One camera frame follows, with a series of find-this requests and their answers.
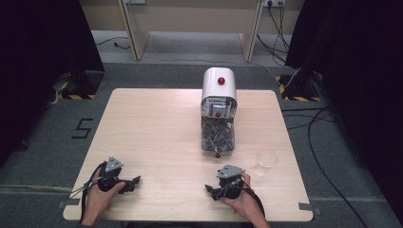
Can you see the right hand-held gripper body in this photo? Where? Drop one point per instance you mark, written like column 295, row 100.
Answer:
column 230, row 182

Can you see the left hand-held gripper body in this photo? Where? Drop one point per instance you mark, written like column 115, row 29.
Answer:
column 111, row 177

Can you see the person's left hand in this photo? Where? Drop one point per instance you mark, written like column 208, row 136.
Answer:
column 99, row 198

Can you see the person's right hand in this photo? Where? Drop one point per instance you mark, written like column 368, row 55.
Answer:
column 244, row 202

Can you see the clear plastic cup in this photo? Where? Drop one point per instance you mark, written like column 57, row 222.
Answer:
column 265, row 162

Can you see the grey tape patch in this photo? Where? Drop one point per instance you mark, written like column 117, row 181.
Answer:
column 309, row 208
column 68, row 203

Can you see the black tape floor mark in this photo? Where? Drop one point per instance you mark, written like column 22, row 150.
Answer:
column 83, row 128

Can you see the white dispenser with red knobs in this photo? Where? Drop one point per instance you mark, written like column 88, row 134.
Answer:
column 218, row 110

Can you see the stand base with striped tape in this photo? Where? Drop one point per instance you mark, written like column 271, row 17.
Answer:
column 80, row 87
column 299, row 90

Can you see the dark curtain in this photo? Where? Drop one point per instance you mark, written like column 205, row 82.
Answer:
column 38, row 63
column 358, row 79

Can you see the light wooden desk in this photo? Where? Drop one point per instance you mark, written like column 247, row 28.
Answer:
column 190, row 19

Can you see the white power strip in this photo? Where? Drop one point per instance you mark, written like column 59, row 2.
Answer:
column 274, row 2

